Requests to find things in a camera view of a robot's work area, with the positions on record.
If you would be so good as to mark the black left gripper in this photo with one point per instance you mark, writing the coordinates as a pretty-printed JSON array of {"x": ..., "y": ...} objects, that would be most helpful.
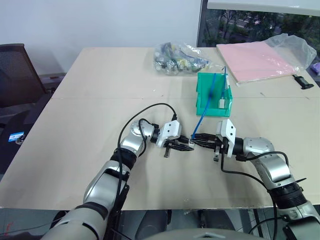
[{"x": 172, "y": 143}]

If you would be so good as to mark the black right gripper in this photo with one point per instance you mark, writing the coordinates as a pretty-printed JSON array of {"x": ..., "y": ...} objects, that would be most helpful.
[{"x": 223, "y": 146}]

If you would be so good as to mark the white coupler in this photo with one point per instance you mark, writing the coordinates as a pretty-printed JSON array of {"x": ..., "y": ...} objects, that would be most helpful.
[
  {"x": 191, "y": 142},
  {"x": 222, "y": 103}
]

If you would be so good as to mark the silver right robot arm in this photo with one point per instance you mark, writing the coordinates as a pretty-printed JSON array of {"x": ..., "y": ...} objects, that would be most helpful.
[{"x": 277, "y": 165}]

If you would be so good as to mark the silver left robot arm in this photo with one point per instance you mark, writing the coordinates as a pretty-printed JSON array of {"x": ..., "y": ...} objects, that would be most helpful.
[{"x": 105, "y": 182}]

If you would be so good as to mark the green plastic bin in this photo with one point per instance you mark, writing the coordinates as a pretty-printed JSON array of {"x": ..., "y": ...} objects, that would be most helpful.
[{"x": 206, "y": 85}]

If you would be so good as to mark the pink foam board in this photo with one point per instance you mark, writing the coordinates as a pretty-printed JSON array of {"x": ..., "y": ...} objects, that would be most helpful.
[{"x": 252, "y": 61}]

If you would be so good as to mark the grey robot torso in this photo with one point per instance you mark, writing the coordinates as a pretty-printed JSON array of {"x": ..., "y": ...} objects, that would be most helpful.
[{"x": 207, "y": 235}]

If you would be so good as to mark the black clamp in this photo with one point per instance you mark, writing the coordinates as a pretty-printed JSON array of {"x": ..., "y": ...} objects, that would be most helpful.
[{"x": 303, "y": 82}]

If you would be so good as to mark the clear empty plastic bag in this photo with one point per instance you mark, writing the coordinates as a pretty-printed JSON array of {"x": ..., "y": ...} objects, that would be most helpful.
[{"x": 297, "y": 47}]

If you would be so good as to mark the purple object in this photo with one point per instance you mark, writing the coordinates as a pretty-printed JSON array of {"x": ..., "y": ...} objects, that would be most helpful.
[{"x": 316, "y": 68}]

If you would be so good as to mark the white window blind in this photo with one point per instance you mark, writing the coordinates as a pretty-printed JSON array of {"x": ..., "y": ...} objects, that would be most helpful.
[{"x": 262, "y": 5}]

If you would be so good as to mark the blue label card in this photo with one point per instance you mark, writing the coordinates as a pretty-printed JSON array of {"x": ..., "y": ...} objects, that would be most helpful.
[{"x": 16, "y": 137}]

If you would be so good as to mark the black mesh office chair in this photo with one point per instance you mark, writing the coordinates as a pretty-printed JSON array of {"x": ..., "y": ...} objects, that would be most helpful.
[{"x": 15, "y": 75}]

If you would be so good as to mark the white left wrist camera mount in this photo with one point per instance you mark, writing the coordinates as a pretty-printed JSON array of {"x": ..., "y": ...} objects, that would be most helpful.
[{"x": 171, "y": 130}]

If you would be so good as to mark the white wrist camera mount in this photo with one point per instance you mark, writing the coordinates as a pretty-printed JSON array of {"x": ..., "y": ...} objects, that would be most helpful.
[
  {"x": 228, "y": 132},
  {"x": 171, "y": 130}
]

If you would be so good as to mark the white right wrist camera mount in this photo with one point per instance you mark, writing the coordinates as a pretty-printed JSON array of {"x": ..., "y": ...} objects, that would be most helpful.
[{"x": 228, "y": 132}]

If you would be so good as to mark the window with dark frame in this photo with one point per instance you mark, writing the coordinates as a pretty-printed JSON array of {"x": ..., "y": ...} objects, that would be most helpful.
[{"x": 250, "y": 25}]

